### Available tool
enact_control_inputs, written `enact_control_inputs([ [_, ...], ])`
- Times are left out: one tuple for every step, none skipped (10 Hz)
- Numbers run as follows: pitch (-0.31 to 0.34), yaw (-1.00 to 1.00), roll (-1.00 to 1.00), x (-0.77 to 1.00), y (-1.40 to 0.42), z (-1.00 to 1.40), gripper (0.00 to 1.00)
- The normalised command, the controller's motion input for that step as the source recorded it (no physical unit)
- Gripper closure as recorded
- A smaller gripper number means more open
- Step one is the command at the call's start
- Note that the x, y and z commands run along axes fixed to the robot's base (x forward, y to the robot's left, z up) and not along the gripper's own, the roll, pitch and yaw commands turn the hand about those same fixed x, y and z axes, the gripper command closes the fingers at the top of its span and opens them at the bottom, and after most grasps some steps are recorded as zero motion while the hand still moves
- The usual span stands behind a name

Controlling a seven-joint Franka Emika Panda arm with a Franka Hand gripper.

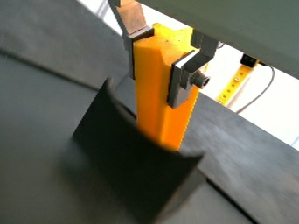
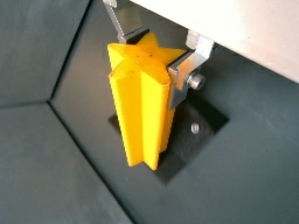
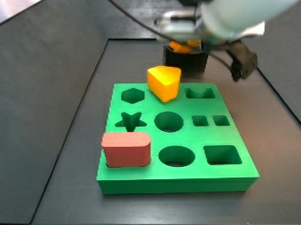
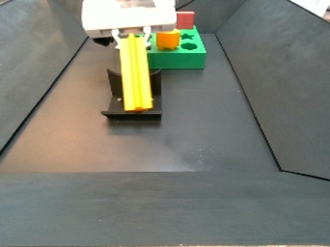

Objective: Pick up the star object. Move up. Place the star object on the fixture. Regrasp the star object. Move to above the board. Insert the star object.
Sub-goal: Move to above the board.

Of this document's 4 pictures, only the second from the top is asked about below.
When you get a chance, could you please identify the black curved fixture stand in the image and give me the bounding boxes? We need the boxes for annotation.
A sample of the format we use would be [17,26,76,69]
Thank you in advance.
[107,95,229,186]

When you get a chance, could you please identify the yellow star prism object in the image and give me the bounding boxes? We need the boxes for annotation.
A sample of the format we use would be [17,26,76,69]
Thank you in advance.
[107,32,184,169]

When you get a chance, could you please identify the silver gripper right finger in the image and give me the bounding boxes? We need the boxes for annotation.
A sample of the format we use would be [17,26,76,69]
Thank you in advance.
[167,30,213,109]

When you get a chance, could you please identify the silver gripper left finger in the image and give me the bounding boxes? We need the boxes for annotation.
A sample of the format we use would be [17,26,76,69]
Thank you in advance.
[103,0,149,45]

